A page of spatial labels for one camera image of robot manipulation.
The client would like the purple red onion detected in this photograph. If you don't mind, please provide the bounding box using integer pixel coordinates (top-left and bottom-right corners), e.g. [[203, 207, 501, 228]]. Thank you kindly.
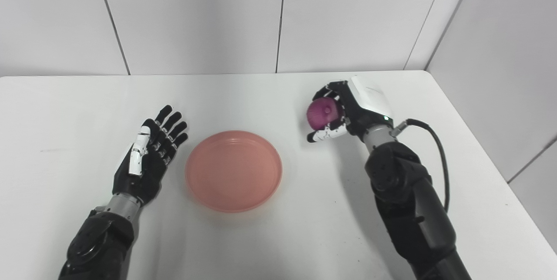
[[306, 98, 340, 131]]

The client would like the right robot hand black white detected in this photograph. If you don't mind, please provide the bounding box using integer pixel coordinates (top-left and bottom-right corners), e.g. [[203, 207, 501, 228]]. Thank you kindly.
[[306, 75, 394, 143]]

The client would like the pink round plate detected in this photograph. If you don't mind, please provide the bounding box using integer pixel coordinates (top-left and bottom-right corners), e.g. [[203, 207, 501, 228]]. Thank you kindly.
[[185, 130, 283, 213]]

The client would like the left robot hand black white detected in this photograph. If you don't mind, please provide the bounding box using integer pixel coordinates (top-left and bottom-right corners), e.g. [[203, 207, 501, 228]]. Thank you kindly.
[[112, 105, 188, 208]]

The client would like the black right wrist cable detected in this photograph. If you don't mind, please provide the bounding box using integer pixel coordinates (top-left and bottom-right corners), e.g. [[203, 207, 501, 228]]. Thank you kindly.
[[391, 119, 450, 213]]

